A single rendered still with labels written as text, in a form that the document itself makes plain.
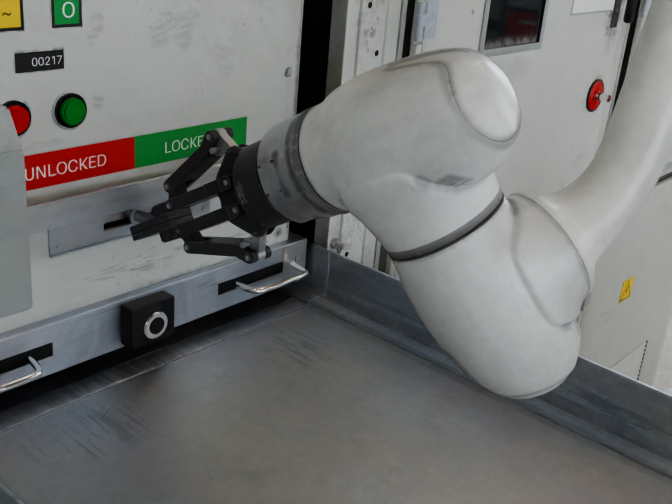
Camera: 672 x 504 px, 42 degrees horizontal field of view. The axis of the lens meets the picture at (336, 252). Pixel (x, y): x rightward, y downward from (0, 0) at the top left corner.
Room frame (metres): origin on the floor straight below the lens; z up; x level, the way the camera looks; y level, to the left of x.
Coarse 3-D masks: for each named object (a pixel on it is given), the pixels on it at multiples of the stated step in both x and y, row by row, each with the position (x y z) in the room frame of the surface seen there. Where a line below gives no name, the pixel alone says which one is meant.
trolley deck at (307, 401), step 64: (320, 320) 1.00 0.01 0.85; (128, 384) 0.81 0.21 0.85; (192, 384) 0.82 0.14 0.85; (256, 384) 0.84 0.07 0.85; (320, 384) 0.85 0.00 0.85; (384, 384) 0.86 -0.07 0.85; (448, 384) 0.87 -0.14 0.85; (0, 448) 0.68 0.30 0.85; (64, 448) 0.69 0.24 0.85; (128, 448) 0.70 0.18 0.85; (192, 448) 0.71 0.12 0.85; (256, 448) 0.72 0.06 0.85; (320, 448) 0.73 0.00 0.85; (384, 448) 0.74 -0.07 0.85; (448, 448) 0.75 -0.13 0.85; (512, 448) 0.76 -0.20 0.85; (576, 448) 0.77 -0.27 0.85
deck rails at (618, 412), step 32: (352, 288) 1.04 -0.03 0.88; (384, 288) 1.01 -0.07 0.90; (352, 320) 1.00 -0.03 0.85; (384, 320) 1.01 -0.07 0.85; (416, 320) 0.97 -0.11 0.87; (416, 352) 0.93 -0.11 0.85; (576, 384) 0.84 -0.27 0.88; (608, 384) 0.81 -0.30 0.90; (640, 384) 0.79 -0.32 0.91; (544, 416) 0.82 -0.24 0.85; (576, 416) 0.82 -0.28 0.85; (608, 416) 0.81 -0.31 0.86; (640, 416) 0.79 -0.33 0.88; (608, 448) 0.77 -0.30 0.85; (640, 448) 0.77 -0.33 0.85
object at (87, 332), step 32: (160, 288) 0.90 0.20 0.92; (192, 288) 0.93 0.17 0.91; (224, 288) 0.97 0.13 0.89; (64, 320) 0.80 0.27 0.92; (96, 320) 0.83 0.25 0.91; (192, 320) 0.94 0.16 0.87; (0, 352) 0.75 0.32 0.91; (32, 352) 0.77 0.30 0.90; (64, 352) 0.80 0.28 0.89; (96, 352) 0.83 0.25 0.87; (0, 384) 0.75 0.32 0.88
